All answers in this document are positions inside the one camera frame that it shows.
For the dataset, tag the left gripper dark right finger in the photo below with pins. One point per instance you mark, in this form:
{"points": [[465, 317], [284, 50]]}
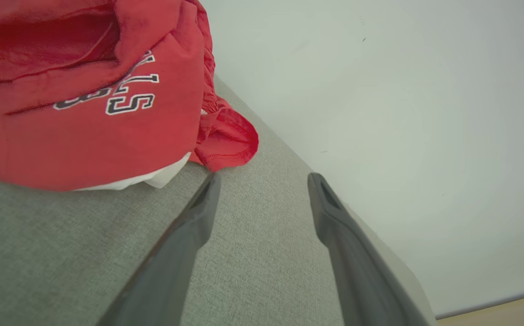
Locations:
{"points": [[361, 280]]}

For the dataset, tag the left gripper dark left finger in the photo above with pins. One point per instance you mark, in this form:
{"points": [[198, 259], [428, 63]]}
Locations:
{"points": [[171, 271]]}

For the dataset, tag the red Bulls 23 jersey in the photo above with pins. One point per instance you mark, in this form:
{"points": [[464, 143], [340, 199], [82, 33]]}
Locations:
{"points": [[108, 145]]}

